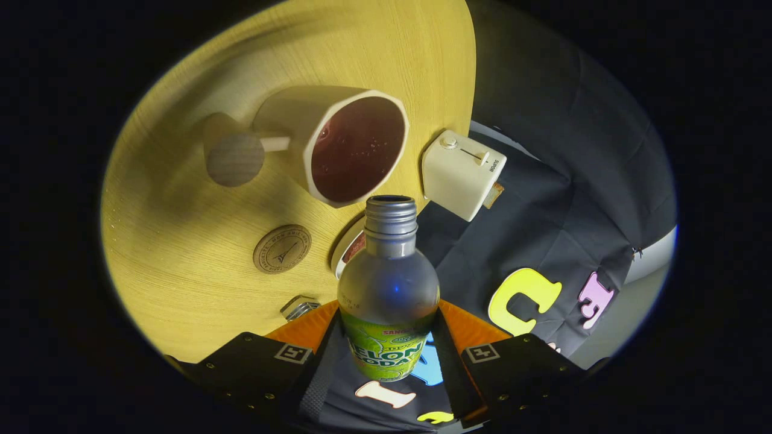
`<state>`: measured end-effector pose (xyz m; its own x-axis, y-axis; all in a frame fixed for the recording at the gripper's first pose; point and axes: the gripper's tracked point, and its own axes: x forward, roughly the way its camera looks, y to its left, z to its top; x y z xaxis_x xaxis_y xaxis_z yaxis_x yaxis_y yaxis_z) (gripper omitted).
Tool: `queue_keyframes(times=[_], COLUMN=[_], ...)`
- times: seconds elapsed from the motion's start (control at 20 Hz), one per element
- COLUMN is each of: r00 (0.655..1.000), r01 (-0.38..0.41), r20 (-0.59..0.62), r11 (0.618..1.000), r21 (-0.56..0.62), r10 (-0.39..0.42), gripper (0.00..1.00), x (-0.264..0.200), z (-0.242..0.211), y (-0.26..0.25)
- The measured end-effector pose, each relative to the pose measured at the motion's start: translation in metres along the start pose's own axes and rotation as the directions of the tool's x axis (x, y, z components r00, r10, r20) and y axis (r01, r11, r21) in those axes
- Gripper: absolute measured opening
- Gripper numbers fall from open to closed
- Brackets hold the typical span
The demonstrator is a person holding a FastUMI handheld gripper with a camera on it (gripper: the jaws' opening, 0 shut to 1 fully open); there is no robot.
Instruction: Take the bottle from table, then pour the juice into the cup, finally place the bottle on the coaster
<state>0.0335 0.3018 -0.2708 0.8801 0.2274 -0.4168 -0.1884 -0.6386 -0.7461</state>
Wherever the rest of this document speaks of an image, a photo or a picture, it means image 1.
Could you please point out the toast slice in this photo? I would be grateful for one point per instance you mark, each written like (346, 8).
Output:
(494, 196)

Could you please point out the dark red juice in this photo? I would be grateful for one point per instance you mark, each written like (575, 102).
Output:
(356, 150)

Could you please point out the brown meat slice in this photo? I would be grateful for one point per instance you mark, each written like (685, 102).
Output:
(354, 248)

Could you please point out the wooden table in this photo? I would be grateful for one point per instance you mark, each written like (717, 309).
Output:
(181, 271)

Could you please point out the black backdrop cloth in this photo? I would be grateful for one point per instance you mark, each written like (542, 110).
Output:
(543, 150)

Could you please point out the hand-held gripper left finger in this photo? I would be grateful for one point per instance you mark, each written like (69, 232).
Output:
(316, 386)

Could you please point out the grey round plate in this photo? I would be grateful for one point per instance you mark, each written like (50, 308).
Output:
(338, 259)

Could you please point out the white toaster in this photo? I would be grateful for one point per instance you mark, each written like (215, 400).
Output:
(455, 178)

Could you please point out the silver bottle with green label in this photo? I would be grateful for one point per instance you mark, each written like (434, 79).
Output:
(389, 283)

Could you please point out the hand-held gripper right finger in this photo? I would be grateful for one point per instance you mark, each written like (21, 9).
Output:
(449, 374)

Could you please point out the round cork coaster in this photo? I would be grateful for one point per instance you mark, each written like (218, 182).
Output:
(281, 249)

